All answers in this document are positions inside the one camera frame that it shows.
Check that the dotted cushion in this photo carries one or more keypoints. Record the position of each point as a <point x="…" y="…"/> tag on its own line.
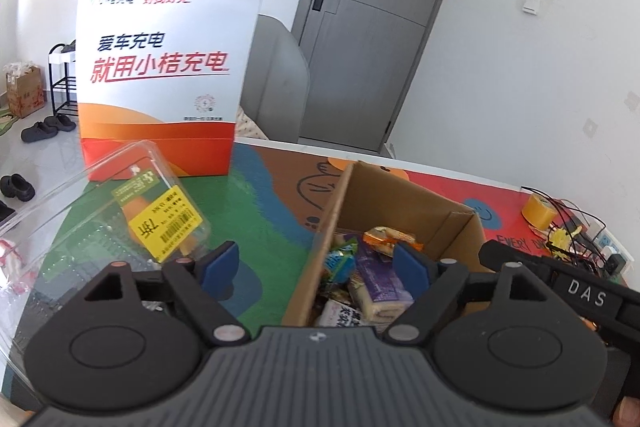
<point x="250" y="124"/>

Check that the black shoe rack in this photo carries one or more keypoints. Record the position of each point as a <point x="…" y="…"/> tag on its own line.
<point x="62" y="82"/>

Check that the white black-lettered snack packet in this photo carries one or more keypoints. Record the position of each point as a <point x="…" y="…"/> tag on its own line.
<point x="342" y="314"/>

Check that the green and blue candy packet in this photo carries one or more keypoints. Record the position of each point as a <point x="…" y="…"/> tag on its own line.
<point x="339" y="263"/>

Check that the clear plastic container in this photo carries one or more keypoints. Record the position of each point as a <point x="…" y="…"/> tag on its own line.
<point x="90" y="217"/>

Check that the grey slipper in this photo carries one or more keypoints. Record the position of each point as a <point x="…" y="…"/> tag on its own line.
<point x="39" y="133"/>
<point x="61" y="123"/>

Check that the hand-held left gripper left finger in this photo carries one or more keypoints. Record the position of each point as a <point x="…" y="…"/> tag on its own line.
<point x="220" y="264"/>

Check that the grey chair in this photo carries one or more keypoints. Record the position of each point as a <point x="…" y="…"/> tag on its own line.
<point x="275" y="72"/>

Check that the brown cardboard box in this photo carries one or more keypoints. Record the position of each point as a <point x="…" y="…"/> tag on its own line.
<point x="390" y="197"/>

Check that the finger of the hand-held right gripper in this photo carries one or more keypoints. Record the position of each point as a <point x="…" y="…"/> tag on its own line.
<point x="505" y="254"/>

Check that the cardboard box with red print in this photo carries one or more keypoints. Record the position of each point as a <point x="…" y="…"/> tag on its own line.
<point x="25" y="92"/>

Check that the grey door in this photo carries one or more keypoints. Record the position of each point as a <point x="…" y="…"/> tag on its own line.
<point x="370" y="32"/>

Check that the white wall switch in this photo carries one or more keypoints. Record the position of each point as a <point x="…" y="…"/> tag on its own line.
<point x="531" y="3"/>

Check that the yellow tape roll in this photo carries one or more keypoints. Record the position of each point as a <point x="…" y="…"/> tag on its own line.
<point x="537" y="211"/>

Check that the long purple cake packet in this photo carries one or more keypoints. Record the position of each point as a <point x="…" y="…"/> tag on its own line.
<point x="377" y="284"/>

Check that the orange and white paper bag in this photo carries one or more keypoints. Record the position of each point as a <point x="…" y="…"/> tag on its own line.
<point x="165" y="107"/>

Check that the black charger plug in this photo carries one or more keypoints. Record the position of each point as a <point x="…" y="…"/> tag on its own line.
<point x="614" y="266"/>

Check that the white power strip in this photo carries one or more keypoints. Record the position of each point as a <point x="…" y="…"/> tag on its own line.
<point x="605" y="244"/>

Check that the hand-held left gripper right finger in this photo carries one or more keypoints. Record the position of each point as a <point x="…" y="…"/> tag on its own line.
<point x="412" y="266"/>

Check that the orange brown snack packet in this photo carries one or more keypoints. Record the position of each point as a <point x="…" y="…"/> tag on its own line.
<point x="390" y="239"/>

